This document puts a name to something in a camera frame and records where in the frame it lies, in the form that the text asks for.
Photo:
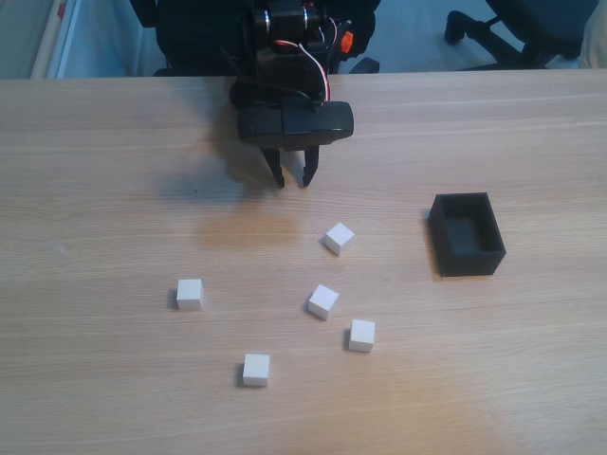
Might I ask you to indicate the person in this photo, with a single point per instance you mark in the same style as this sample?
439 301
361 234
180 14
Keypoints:
596 42

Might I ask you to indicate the pale leaning board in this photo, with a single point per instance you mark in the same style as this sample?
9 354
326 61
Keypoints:
95 42

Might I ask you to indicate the black oval camera box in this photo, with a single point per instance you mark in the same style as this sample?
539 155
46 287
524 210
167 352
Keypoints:
308 125

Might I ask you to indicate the dark blue office chair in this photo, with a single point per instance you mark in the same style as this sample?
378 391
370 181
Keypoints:
545 28

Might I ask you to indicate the white cube block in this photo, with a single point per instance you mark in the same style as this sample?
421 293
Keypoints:
323 301
256 369
189 294
339 237
362 335

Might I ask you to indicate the orange clamp knob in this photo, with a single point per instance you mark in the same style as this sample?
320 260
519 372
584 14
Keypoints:
346 42

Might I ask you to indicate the black open box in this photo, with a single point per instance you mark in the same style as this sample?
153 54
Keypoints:
469 265

